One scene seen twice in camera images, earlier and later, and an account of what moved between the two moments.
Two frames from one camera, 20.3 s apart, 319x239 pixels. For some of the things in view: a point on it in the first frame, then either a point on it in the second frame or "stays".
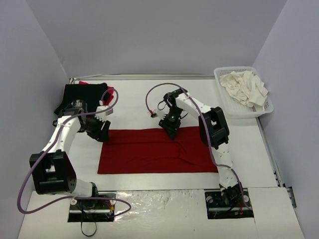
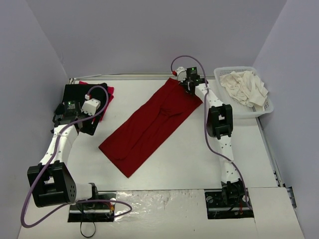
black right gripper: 170,125 -> 188,84
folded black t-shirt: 91,93 stays
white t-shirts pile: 247,88 stays
